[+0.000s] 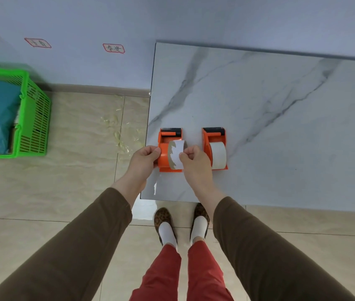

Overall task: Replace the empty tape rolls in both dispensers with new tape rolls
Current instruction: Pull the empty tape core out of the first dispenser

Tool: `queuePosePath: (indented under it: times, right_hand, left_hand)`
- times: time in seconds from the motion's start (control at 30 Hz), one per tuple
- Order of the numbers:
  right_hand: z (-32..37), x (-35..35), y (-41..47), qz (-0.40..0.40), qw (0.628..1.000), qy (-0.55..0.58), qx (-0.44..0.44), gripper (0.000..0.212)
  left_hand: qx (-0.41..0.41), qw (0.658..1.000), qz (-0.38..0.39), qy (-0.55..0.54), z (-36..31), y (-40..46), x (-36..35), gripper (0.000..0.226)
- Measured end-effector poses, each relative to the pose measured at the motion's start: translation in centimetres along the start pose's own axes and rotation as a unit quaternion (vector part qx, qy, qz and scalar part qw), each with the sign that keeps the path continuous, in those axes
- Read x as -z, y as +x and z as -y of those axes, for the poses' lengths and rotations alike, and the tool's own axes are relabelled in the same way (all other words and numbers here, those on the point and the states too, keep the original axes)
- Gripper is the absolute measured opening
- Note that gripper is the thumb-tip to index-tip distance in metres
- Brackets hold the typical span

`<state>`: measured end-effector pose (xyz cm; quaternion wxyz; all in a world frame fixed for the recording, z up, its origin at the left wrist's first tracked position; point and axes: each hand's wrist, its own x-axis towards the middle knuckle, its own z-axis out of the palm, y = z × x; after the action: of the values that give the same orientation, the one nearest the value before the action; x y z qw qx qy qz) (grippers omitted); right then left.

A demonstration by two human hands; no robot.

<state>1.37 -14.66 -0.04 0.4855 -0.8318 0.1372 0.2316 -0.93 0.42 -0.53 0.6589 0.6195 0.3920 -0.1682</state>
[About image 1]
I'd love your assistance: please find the person's right hand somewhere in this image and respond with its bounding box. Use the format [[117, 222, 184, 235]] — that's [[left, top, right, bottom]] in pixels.
[[179, 145, 215, 193]]

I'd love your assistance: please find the person's left hand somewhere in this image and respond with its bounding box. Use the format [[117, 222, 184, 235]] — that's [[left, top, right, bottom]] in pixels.
[[128, 145, 162, 186]]

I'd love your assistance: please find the orange tape dispenser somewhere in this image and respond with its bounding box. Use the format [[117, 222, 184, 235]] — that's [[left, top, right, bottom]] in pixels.
[[201, 127, 229, 170], [158, 127, 184, 173]]

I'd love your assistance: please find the person's right forearm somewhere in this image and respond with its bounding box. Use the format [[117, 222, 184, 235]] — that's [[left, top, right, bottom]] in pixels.
[[192, 182, 355, 301]]

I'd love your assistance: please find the person's left forearm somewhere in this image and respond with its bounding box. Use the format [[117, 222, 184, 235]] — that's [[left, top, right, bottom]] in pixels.
[[0, 178, 148, 301]]

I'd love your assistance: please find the pile of tape scraps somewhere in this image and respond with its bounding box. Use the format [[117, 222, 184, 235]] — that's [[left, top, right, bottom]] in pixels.
[[100, 115, 147, 155]]

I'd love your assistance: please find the full beige tape roll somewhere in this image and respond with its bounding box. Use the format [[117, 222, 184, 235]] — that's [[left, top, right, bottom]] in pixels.
[[208, 141, 227, 170]]

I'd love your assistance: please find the person's right leopard print shoe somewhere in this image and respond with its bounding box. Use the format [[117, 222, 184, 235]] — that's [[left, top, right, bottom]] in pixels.
[[190, 203, 211, 245]]

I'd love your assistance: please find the person's leopard print shoe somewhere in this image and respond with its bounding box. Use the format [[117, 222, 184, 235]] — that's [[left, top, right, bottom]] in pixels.
[[190, 203, 211, 245], [154, 207, 178, 247]]

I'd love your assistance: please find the person's left leopard print shoe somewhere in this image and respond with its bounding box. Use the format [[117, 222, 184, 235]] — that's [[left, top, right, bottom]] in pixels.
[[154, 207, 178, 247]]

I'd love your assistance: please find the person's right white sock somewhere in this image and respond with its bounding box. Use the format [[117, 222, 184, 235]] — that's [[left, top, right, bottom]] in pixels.
[[191, 216, 209, 245]]

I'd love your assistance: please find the person's white sock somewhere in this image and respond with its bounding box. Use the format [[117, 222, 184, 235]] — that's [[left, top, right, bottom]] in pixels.
[[159, 221, 178, 249], [191, 216, 209, 245]]

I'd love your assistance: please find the person's left white sock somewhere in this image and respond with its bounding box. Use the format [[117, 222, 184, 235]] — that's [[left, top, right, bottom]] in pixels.
[[159, 221, 178, 249]]

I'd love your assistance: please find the person's right red trouser leg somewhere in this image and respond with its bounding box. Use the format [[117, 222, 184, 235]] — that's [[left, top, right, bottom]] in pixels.
[[187, 240, 235, 301]]

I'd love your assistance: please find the person's red trouser leg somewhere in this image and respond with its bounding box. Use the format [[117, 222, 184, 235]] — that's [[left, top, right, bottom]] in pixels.
[[129, 244, 182, 301], [187, 240, 235, 301]]

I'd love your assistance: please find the person's left red trouser leg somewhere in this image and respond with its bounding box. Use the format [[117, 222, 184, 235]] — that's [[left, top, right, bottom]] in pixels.
[[129, 244, 182, 301]]

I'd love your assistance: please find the green plastic basket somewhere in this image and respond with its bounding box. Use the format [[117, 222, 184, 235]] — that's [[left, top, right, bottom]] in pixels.
[[0, 68, 52, 160]]

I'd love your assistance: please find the cardboard box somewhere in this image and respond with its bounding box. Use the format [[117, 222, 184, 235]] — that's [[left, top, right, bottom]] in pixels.
[[8, 116, 20, 154]]

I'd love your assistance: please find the red bordered wall label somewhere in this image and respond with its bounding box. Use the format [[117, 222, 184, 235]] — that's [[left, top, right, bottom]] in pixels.
[[24, 37, 52, 49], [102, 43, 125, 54]]

